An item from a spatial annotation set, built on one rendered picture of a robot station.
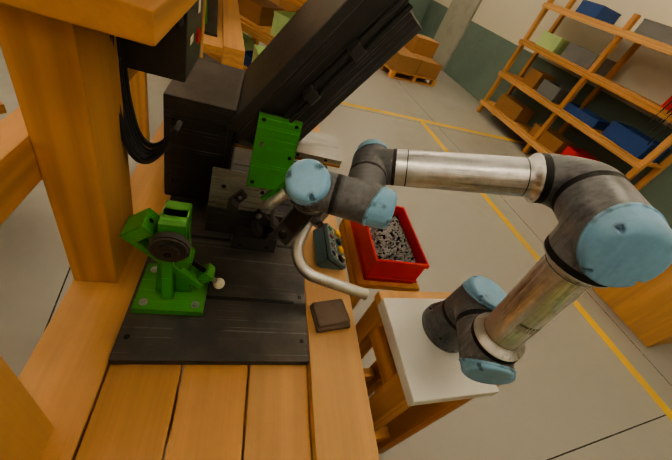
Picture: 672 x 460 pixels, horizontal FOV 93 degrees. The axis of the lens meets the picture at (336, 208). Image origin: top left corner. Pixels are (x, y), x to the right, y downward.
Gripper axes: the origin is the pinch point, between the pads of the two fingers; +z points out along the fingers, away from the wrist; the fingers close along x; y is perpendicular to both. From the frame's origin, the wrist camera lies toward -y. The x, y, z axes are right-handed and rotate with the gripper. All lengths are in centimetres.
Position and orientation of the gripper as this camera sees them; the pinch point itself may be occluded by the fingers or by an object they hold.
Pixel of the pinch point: (307, 217)
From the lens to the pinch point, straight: 86.2
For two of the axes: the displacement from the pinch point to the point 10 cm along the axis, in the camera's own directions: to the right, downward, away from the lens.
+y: 6.9, -7.1, 1.5
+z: -0.4, 1.7, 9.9
